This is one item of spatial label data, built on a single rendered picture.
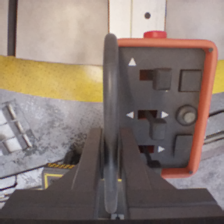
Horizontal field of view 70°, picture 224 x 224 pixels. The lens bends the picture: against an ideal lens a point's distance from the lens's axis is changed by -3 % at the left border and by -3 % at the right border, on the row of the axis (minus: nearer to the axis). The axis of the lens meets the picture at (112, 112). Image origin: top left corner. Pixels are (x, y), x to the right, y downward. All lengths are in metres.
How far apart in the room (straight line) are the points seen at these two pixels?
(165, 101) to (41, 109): 1.09
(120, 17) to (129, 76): 0.24
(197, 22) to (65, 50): 0.62
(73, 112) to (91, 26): 0.61
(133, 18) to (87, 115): 0.86
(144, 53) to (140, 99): 0.06
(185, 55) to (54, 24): 0.70
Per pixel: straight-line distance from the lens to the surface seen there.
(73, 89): 1.16
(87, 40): 0.82
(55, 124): 1.26
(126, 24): 0.44
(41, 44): 0.87
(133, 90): 0.22
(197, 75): 0.24
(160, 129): 0.18
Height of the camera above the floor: 1.12
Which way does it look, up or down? 73 degrees down
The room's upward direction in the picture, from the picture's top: 178 degrees clockwise
